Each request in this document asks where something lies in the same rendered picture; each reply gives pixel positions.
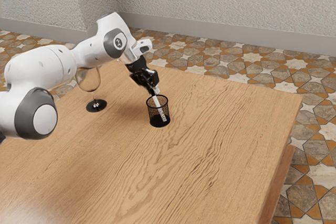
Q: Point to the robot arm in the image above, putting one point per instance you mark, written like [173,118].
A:
[55,64]

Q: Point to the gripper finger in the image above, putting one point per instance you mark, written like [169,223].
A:
[151,92]
[156,89]

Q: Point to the white pen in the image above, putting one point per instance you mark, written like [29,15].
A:
[160,110]

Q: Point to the black mesh pen holder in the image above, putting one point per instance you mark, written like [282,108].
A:
[153,111]

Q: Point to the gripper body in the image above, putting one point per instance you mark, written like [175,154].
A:
[143,74]

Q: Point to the clear wine glass, black foot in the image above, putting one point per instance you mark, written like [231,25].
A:
[89,82]

